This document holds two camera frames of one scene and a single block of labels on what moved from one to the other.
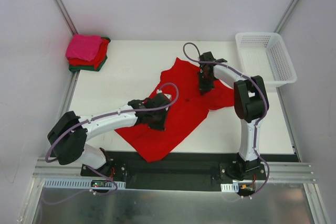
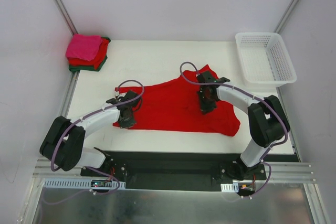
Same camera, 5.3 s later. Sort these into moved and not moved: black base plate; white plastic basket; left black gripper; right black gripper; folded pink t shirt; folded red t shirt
Moved: left black gripper; right black gripper
Not moved: folded pink t shirt; white plastic basket; folded red t shirt; black base plate
